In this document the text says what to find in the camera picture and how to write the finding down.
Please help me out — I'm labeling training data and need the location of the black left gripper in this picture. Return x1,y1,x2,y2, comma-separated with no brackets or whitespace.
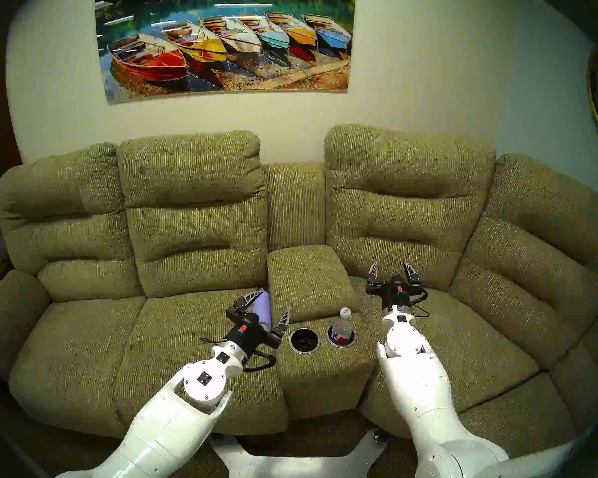
225,289,291,361

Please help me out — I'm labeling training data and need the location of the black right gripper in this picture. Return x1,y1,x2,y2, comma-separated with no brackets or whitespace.
366,261,427,311

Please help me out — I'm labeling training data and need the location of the purple bottle with black cap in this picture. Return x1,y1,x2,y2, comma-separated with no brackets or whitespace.
252,290,272,332

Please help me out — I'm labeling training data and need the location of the clear plastic water bottle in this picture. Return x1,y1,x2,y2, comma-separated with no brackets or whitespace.
330,307,355,346

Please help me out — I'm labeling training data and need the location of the steel cup holder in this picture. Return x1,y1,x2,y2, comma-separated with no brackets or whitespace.
289,327,321,355
326,324,357,349

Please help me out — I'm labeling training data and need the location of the green sofa console lid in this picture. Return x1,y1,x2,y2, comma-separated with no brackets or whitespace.
267,245,357,326

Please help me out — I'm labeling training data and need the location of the green fabric sectional sofa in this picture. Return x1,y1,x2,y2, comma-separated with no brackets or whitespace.
0,123,598,463

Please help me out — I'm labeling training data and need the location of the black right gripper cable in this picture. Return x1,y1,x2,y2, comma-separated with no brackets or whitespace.
411,289,431,318

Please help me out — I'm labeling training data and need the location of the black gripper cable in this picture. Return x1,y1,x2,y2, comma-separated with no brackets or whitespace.
411,289,431,318
199,337,277,373

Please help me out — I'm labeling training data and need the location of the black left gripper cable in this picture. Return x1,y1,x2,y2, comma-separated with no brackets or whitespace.
199,337,277,373

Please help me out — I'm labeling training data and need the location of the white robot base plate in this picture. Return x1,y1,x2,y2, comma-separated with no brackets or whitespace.
210,429,387,478

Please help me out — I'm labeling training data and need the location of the colourful boats wall picture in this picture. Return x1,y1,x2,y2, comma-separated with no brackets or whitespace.
95,0,357,106

